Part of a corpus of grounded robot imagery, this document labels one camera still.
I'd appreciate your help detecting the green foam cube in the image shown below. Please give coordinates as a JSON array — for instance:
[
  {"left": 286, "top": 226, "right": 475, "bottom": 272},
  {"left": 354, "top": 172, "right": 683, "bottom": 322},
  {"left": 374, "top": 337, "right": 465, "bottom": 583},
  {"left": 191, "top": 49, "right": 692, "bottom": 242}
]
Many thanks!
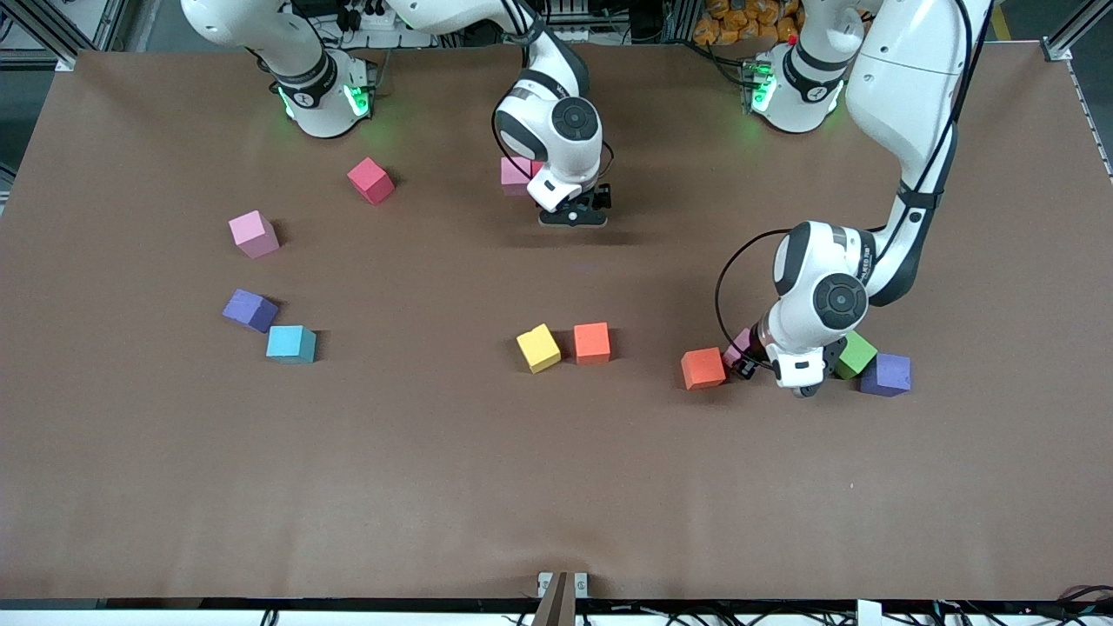
[{"left": 839, "top": 330, "right": 879, "bottom": 381}]

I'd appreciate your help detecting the yellow foam cube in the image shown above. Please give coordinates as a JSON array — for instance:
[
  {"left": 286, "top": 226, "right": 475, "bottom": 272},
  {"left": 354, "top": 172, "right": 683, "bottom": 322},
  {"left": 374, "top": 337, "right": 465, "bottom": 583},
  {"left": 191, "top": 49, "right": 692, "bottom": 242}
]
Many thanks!
[{"left": 516, "top": 323, "right": 563, "bottom": 375}]

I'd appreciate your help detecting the orange foam cube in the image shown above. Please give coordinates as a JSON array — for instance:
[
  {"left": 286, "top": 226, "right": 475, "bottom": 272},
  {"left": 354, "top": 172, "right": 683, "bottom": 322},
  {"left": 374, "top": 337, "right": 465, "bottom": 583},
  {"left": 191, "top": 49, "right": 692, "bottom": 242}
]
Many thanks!
[
  {"left": 573, "top": 322, "right": 612, "bottom": 365},
  {"left": 680, "top": 346, "right": 728, "bottom": 391}
]

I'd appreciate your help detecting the cyan foam cube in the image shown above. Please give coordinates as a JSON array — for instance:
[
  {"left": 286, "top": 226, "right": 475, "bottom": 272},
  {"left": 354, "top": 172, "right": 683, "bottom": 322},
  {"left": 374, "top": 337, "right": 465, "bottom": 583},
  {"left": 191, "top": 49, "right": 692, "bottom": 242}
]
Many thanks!
[{"left": 265, "top": 324, "right": 318, "bottom": 365}]

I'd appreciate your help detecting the white metal bracket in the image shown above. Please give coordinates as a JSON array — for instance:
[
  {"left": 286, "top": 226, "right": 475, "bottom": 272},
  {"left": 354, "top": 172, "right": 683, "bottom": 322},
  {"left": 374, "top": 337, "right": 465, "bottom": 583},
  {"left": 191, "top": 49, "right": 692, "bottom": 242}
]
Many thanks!
[{"left": 537, "top": 571, "right": 590, "bottom": 600}]

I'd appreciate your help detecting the purple foam cube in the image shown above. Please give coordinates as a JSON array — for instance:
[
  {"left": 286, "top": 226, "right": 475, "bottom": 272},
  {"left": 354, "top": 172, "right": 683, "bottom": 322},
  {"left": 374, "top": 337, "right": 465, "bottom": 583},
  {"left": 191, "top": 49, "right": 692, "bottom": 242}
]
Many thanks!
[
  {"left": 222, "top": 289, "right": 281, "bottom": 334},
  {"left": 860, "top": 352, "right": 912, "bottom": 398}
]

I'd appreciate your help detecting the aluminium frame profile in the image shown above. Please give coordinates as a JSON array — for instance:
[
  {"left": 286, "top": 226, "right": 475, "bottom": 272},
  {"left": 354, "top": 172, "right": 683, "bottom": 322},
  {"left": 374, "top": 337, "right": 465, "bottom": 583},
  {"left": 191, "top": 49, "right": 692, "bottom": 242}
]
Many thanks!
[
  {"left": 1043, "top": 0, "right": 1113, "bottom": 63},
  {"left": 0, "top": 0, "right": 131, "bottom": 72}
]

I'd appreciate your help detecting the orange snack bag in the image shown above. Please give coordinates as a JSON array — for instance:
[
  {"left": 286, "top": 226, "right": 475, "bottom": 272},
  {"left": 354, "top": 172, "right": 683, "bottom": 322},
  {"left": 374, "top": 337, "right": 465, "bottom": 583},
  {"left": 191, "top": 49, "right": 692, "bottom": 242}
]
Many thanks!
[{"left": 693, "top": 0, "right": 801, "bottom": 46}]

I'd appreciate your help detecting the tan camera post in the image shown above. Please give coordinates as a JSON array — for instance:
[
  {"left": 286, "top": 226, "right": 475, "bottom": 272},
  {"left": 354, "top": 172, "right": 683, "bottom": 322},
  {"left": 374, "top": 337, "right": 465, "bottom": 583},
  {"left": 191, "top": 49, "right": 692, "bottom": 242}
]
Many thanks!
[{"left": 532, "top": 571, "right": 576, "bottom": 626}]

